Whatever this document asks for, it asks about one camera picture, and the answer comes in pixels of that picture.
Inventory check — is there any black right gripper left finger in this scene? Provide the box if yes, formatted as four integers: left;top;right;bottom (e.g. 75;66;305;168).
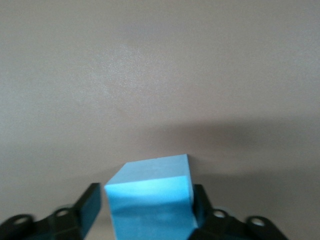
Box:
0;183;103;240

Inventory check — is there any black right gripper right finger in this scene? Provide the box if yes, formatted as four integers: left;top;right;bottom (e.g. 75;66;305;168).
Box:
189;184;291;240

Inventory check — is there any blue foam block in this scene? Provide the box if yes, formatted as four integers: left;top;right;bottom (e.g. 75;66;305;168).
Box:
103;153;199;240

